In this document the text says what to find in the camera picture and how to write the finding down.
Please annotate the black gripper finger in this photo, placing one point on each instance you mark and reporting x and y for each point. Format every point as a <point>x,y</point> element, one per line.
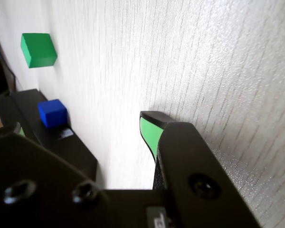
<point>38,185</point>

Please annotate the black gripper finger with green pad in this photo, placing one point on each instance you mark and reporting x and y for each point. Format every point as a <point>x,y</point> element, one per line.
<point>192,161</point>

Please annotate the blue wooden cube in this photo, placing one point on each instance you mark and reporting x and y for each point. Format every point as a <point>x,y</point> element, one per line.
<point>52,113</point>

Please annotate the green wooden cube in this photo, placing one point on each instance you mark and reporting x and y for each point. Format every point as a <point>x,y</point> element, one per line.
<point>39,51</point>

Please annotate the black open box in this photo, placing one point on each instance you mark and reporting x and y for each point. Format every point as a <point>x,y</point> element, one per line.
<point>69,149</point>

